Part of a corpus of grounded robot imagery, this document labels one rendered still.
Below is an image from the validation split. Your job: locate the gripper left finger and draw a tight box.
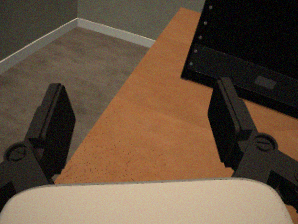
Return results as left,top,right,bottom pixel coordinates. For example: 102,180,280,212
0,83,76,213

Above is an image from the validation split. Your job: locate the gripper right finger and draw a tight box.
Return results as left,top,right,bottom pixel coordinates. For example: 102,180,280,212
208,77,298,214

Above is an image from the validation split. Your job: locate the black server rack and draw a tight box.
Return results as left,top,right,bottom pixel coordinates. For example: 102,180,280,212
180,0,298,119

